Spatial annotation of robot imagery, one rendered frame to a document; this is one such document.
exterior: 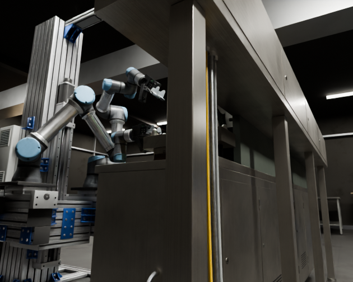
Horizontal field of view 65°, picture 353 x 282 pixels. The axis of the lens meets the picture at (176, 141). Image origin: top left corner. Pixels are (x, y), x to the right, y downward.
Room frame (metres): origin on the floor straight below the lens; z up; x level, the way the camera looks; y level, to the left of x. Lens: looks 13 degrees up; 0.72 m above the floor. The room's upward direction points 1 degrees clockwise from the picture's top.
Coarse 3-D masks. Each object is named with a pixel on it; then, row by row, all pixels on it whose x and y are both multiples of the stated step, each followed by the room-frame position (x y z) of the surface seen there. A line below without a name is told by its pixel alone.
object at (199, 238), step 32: (192, 0) 0.49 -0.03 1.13; (192, 32) 0.49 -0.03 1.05; (192, 64) 0.49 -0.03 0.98; (192, 96) 0.49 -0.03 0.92; (192, 128) 0.49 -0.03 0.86; (192, 160) 0.49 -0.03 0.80; (288, 160) 1.25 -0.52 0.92; (192, 192) 0.49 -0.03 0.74; (288, 192) 1.25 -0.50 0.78; (320, 192) 2.94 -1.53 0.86; (192, 224) 0.49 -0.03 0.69; (288, 224) 1.25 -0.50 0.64; (192, 256) 0.49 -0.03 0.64; (288, 256) 1.26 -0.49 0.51; (320, 256) 2.14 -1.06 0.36
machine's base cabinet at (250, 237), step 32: (128, 192) 1.24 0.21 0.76; (160, 192) 1.15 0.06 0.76; (224, 192) 1.06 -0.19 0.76; (256, 192) 1.41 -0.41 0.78; (96, 224) 1.34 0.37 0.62; (128, 224) 1.24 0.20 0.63; (160, 224) 1.14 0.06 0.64; (224, 224) 1.06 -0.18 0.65; (256, 224) 1.39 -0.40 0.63; (96, 256) 1.33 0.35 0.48; (128, 256) 1.23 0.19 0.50; (160, 256) 1.14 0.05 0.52; (224, 256) 1.05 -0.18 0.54; (256, 256) 1.37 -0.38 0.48
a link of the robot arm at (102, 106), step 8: (104, 80) 1.61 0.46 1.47; (112, 80) 1.63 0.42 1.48; (104, 88) 1.62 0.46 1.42; (112, 88) 1.63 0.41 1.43; (120, 88) 1.65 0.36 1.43; (104, 96) 1.74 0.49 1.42; (112, 96) 1.74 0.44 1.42; (96, 104) 1.91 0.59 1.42; (104, 104) 1.83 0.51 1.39; (104, 112) 1.94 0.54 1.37
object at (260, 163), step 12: (240, 120) 1.26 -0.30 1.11; (240, 132) 1.25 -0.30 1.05; (252, 132) 1.41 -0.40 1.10; (240, 144) 1.25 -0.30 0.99; (252, 144) 1.40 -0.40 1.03; (264, 144) 1.61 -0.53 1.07; (240, 156) 1.25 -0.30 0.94; (252, 156) 1.39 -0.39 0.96; (264, 156) 1.60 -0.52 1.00; (252, 168) 1.39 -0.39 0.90; (264, 168) 1.59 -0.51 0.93; (300, 168) 2.74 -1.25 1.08; (300, 180) 2.69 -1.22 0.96
